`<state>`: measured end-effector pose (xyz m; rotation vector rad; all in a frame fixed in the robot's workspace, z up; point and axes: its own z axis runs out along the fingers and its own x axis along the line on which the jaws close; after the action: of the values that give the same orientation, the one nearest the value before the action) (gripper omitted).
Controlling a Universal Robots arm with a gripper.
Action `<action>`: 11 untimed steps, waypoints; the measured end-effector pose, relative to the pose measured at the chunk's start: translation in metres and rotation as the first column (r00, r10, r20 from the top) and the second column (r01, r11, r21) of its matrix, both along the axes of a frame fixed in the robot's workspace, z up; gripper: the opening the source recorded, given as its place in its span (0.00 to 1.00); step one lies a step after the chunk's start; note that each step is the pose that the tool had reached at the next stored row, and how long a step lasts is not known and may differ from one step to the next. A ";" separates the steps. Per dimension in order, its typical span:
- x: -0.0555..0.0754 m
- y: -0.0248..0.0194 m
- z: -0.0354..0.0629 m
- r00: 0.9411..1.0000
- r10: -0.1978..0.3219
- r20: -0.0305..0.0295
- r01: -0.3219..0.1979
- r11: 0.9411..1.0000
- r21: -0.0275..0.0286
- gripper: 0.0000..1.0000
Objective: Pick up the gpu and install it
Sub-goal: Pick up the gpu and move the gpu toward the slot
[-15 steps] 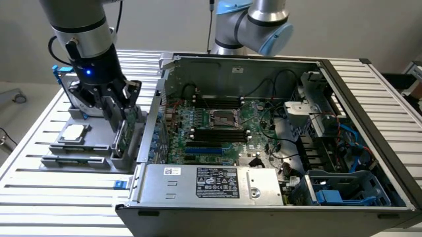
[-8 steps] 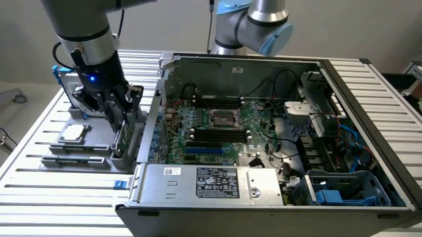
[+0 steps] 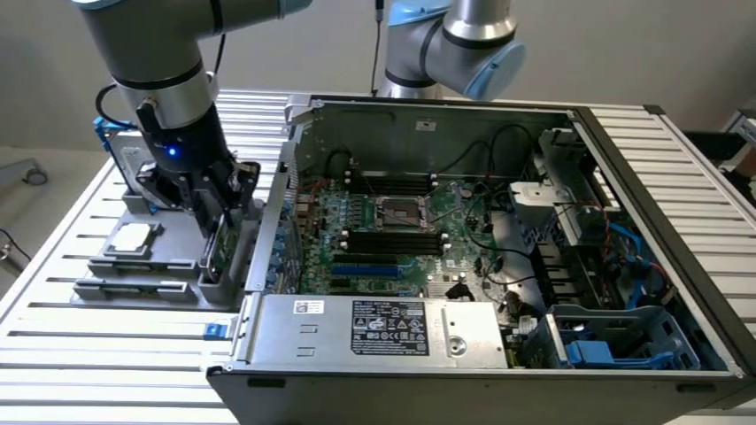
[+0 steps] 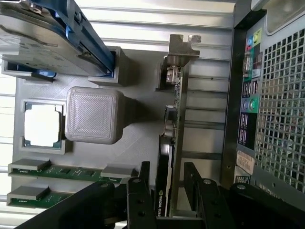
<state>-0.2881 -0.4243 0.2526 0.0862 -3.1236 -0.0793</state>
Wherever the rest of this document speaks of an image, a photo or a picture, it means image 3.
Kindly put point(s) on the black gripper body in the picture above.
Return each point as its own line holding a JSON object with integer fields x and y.
{"x": 188, "y": 141}

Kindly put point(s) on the green graphics card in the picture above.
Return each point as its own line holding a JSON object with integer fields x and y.
{"x": 225, "y": 248}

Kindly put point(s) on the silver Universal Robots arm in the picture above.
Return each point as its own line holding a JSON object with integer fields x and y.
{"x": 155, "y": 57}

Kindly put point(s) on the silver disk with blue carrier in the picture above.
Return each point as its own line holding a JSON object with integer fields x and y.
{"x": 127, "y": 155}

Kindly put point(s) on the silver CPU chip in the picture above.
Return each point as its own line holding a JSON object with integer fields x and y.
{"x": 131, "y": 239}

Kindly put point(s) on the grey parts rack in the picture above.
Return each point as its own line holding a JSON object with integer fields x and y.
{"x": 171, "y": 283}

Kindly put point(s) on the grey chair caster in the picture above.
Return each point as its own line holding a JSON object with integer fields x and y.
{"x": 32, "y": 172}

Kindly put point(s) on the black RAM slot bank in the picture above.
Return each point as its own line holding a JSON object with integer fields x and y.
{"x": 392, "y": 181}
{"x": 396, "y": 242}

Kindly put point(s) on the black expansion slot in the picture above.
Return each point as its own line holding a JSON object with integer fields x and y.
{"x": 365, "y": 259}

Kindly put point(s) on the blue expansion slot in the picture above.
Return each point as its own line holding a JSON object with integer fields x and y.
{"x": 365, "y": 270}

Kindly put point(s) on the blue case clip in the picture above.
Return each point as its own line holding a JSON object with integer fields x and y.
{"x": 213, "y": 332}

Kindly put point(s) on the silver power supply unit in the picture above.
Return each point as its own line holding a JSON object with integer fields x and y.
{"x": 377, "y": 332}

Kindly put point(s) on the green motherboard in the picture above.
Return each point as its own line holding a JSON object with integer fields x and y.
{"x": 460, "y": 265}

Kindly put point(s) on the grey fan shroud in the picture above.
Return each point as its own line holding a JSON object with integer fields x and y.
{"x": 537, "y": 199}

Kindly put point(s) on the black open PC case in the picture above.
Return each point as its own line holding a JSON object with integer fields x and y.
{"x": 448, "y": 398}

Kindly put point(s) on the blue disk bay latch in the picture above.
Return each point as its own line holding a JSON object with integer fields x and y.
{"x": 589, "y": 354}

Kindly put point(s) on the black table corner cap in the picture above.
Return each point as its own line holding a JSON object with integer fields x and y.
{"x": 653, "y": 110}

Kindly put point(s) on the blue drive cage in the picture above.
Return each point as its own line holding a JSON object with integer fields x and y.
{"x": 644, "y": 323}

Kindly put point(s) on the background equipment box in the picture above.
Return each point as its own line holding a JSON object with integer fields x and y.
{"x": 741, "y": 150}

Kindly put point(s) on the CPU socket with metal frame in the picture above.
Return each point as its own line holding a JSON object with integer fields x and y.
{"x": 401, "y": 211}

